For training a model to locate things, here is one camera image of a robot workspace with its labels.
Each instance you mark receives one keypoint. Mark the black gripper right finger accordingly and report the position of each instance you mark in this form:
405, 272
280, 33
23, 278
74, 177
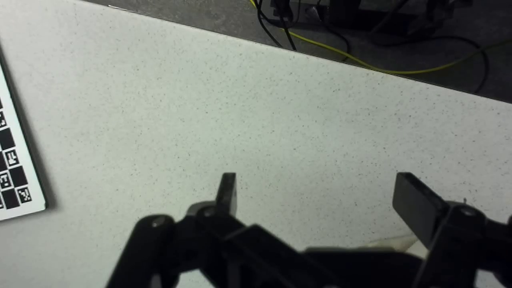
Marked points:
418, 208

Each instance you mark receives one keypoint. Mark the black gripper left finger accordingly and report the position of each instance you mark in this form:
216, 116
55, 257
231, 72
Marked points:
234, 249

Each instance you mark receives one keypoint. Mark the computer keyboard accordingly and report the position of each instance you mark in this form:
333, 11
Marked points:
16, 176

